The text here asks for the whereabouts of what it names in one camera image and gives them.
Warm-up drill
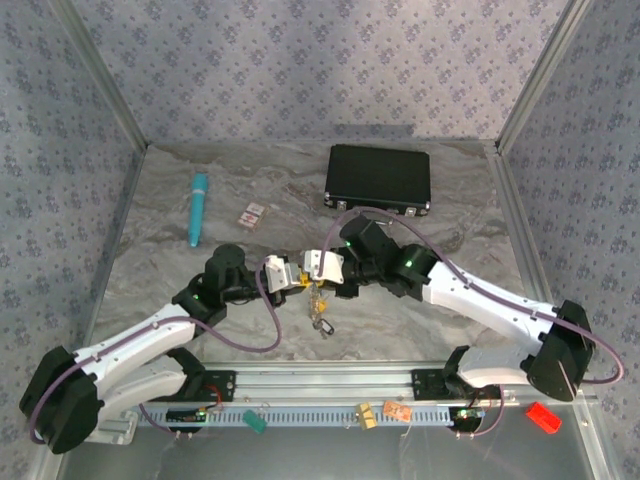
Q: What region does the key with blue tag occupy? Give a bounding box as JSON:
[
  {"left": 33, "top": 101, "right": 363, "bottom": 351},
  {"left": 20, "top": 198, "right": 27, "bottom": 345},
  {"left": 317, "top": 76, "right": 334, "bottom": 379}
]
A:
[{"left": 312, "top": 318, "right": 338, "bottom": 342}]

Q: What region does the small red white card box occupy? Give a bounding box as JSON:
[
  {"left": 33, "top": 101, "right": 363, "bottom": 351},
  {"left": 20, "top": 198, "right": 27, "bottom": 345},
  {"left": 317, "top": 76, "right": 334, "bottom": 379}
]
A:
[{"left": 235, "top": 201, "right": 272, "bottom": 231}]

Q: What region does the teal plastic pen tube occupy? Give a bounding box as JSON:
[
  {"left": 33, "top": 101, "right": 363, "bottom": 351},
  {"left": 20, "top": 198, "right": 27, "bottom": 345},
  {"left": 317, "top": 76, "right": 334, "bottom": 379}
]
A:
[{"left": 187, "top": 172, "right": 210, "bottom": 249}]

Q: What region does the black briefcase with metal latches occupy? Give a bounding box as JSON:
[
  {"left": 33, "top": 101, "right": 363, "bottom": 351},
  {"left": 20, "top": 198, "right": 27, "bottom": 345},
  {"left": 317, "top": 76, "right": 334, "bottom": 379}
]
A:
[{"left": 323, "top": 143, "right": 432, "bottom": 219}]

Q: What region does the tan yellow plastic tag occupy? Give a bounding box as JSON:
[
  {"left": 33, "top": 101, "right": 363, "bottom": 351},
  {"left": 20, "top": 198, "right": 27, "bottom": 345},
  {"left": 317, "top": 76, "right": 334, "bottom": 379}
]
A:
[{"left": 354, "top": 402, "right": 378, "bottom": 432}]

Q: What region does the green plastic tag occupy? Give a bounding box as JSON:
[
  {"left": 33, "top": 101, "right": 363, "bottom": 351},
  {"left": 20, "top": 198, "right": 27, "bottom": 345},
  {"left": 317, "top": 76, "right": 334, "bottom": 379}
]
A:
[{"left": 242, "top": 409, "right": 268, "bottom": 435}]

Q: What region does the left small circuit board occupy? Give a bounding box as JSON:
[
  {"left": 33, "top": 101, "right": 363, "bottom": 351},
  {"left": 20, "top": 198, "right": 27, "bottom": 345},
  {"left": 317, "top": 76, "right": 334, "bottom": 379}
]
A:
[{"left": 165, "top": 408, "right": 209, "bottom": 423}]

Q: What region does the orange printed tag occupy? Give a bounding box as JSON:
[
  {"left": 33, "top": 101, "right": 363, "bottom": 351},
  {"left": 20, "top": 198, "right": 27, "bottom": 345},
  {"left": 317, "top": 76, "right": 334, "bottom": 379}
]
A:
[{"left": 382, "top": 399, "right": 414, "bottom": 423}]

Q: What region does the red plastic block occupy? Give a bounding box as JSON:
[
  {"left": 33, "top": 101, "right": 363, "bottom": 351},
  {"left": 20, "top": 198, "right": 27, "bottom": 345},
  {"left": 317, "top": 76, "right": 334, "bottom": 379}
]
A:
[{"left": 524, "top": 401, "right": 564, "bottom": 436}]

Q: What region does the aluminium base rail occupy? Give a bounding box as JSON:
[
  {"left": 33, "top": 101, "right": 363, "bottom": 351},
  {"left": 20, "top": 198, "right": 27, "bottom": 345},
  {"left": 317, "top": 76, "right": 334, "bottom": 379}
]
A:
[{"left": 199, "top": 361, "right": 601, "bottom": 404}]

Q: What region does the slotted grey cable duct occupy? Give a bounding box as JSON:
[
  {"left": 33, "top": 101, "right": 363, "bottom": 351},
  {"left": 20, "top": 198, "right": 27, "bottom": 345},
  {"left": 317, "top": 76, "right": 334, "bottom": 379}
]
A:
[{"left": 138, "top": 403, "right": 457, "bottom": 429}]

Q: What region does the white metal bracket block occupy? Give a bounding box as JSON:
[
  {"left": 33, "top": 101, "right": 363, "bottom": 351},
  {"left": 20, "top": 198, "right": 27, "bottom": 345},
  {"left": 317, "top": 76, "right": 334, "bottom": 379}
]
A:
[{"left": 93, "top": 409, "right": 139, "bottom": 447}]

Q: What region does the aluminium frame post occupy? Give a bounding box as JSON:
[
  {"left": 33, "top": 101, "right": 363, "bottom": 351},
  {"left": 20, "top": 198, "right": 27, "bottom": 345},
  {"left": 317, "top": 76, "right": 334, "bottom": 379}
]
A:
[
  {"left": 48, "top": 0, "right": 152, "bottom": 150},
  {"left": 493, "top": 0, "right": 594, "bottom": 155}
]

